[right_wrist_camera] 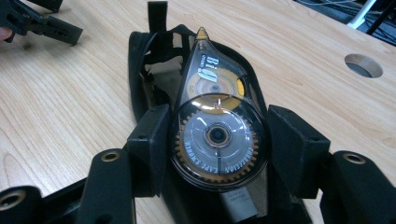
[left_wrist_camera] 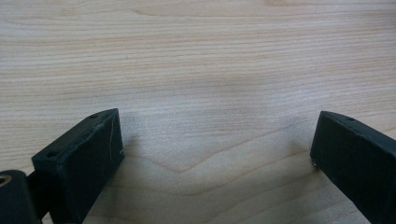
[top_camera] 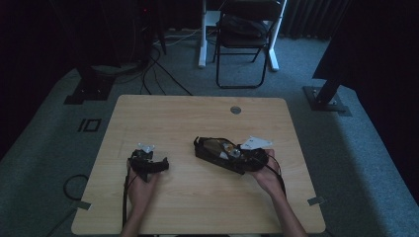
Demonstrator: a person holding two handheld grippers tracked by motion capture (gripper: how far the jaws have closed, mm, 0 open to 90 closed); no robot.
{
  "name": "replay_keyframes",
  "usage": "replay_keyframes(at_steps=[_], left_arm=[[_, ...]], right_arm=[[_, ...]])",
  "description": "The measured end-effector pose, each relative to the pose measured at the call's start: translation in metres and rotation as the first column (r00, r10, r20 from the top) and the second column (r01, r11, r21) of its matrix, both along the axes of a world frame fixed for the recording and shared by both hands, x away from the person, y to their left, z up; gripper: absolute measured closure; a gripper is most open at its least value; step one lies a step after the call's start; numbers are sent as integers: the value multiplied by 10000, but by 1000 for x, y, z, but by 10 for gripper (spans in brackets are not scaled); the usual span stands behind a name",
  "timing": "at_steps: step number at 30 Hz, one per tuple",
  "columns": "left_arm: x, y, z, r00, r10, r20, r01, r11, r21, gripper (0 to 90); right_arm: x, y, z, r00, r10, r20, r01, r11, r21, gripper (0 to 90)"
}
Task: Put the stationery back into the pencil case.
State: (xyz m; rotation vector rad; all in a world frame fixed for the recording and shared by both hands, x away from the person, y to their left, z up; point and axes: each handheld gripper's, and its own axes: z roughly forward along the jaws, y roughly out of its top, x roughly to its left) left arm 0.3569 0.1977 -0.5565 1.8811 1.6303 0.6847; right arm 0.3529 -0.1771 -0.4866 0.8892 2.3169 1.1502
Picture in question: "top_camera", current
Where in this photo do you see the white desk leg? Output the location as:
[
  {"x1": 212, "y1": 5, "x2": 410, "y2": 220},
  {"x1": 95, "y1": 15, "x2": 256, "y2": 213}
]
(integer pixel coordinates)
[
  {"x1": 267, "y1": 0, "x2": 289, "y2": 72},
  {"x1": 198, "y1": 0, "x2": 212, "y2": 69}
]

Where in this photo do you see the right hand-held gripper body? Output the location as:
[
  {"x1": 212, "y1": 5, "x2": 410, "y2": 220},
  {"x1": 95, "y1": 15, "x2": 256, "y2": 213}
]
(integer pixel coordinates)
[{"x1": 238, "y1": 135, "x2": 274, "y2": 173}]

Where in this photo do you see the black floor cable bundle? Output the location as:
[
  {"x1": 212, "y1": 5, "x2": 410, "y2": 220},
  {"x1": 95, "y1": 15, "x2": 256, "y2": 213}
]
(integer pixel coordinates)
[{"x1": 140, "y1": 44, "x2": 195, "y2": 97}]

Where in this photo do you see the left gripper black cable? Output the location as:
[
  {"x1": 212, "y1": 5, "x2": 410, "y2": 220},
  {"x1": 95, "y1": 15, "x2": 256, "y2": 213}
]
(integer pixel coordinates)
[{"x1": 122, "y1": 163, "x2": 131, "y2": 229}]

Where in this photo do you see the black mesh pencil case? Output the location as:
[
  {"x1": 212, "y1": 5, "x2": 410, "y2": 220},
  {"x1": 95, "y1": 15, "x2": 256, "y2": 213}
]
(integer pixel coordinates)
[{"x1": 193, "y1": 134, "x2": 265, "y2": 176}]

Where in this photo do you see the black folding chair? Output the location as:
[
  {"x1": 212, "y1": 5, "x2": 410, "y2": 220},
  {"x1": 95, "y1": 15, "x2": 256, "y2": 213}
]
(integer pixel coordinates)
[{"x1": 212, "y1": 0, "x2": 282, "y2": 90}]

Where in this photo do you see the person's left hand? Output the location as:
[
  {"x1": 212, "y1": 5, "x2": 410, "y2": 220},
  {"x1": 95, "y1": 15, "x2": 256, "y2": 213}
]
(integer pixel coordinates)
[{"x1": 126, "y1": 169, "x2": 161, "y2": 212}]

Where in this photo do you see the black metal stand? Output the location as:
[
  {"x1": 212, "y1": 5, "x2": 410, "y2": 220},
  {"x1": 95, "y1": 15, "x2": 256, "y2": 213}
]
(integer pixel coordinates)
[
  {"x1": 63, "y1": 63, "x2": 116, "y2": 106},
  {"x1": 302, "y1": 74, "x2": 353, "y2": 118}
]

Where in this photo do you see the dark bag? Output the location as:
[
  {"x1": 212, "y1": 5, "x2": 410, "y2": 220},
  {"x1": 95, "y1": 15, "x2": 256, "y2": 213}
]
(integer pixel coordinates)
[{"x1": 219, "y1": 14, "x2": 269, "y2": 40}]

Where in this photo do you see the white floor cable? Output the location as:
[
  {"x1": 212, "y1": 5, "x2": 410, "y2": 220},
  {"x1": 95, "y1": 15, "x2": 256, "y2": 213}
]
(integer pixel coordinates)
[{"x1": 153, "y1": 27, "x2": 203, "y2": 46}]

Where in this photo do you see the person's right hand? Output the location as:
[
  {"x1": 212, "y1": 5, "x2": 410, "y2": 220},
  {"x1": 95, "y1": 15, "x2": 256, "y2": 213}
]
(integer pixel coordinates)
[{"x1": 251, "y1": 148, "x2": 285, "y2": 198}]

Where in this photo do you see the grey tape strip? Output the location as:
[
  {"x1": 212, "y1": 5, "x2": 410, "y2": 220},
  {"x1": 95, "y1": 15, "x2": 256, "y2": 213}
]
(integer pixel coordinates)
[
  {"x1": 306, "y1": 196, "x2": 326, "y2": 207},
  {"x1": 69, "y1": 199, "x2": 93, "y2": 211}
]

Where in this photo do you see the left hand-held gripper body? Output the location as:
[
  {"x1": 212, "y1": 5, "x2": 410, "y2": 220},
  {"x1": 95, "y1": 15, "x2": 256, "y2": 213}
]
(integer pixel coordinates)
[{"x1": 126, "y1": 142, "x2": 163, "y2": 183}]

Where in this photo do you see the dark pleated curtain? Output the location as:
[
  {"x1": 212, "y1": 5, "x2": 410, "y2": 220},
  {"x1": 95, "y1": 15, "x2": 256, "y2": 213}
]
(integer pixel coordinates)
[{"x1": 282, "y1": 0, "x2": 332, "y2": 41}]

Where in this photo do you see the black floor cable loop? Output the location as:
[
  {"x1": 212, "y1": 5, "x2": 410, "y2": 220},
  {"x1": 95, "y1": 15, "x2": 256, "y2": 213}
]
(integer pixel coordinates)
[{"x1": 62, "y1": 174, "x2": 90, "y2": 202}]

